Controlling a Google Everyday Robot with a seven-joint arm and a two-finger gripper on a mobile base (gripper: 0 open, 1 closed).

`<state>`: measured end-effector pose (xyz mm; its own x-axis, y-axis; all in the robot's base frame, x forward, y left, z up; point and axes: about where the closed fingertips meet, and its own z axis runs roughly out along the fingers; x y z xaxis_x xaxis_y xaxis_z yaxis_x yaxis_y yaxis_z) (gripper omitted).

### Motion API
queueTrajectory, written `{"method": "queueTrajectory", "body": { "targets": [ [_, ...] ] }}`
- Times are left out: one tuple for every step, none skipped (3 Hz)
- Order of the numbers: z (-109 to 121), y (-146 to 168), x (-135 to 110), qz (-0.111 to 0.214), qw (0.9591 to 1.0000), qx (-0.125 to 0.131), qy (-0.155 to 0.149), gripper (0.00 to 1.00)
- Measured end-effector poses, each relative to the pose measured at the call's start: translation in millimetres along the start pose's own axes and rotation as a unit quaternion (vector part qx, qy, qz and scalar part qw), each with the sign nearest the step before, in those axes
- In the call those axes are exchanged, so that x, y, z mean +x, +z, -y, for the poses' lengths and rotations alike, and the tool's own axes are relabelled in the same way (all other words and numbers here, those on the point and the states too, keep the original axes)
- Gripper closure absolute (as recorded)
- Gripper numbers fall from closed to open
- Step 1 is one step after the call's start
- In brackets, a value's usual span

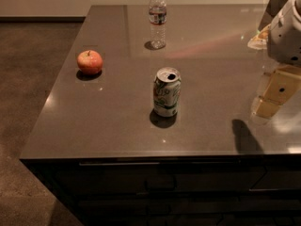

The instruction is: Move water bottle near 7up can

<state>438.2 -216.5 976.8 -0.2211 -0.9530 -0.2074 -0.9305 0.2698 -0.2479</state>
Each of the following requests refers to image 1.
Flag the snack bag on counter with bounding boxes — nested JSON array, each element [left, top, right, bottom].
[[247, 24, 271, 50]]

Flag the clear plastic water bottle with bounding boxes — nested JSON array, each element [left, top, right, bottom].
[[149, 0, 166, 49]]

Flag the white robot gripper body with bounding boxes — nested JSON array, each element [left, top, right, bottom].
[[267, 0, 301, 67]]

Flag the dark cabinet drawers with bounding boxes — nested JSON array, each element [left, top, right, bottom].
[[22, 158, 301, 226]]

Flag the red apple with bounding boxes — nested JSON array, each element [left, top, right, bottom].
[[76, 50, 103, 75]]

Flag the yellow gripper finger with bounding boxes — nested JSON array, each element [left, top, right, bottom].
[[254, 64, 301, 119]]

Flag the dark box with snacks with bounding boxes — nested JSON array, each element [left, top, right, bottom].
[[258, 0, 288, 31]]

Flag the green white 7up can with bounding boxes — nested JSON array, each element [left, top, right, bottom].
[[153, 67, 182, 118]]

